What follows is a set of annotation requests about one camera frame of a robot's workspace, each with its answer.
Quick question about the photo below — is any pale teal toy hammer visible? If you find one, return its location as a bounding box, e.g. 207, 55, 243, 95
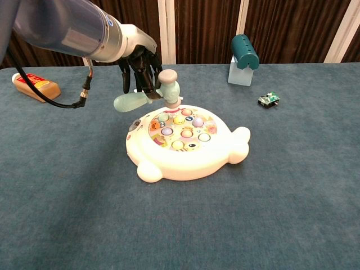
113, 69, 182, 114

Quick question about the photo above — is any dark brown pleated curtain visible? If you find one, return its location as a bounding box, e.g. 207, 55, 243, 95
0, 0, 360, 70

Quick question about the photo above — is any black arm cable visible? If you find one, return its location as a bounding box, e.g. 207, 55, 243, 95
7, 50, 95, 110

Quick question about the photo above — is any brown drink bottle red label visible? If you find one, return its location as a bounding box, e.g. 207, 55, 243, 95
11, 73, 61, 104

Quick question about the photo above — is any white partition frame post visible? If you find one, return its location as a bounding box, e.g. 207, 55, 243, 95
235, 0, 250, 37
323, 0, 360, 64
157, 0, 177, 65

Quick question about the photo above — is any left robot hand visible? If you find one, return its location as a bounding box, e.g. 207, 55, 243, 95
116, 24, 164, 101

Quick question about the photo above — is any blue felt table mat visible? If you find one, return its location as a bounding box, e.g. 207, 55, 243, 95
0, 63, 360, 270

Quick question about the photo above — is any small green toy tank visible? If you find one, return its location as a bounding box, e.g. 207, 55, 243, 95
257, 91, 281, 109

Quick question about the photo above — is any cream whack-a-mole toy game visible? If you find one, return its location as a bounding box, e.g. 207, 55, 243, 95
125, 105, 251, 183

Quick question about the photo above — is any light blue block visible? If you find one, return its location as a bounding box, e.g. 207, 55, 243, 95
227, 55, 254, 87

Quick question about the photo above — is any teal cylinder holder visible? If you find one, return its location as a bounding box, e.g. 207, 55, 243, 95
231, 34, 260, 70

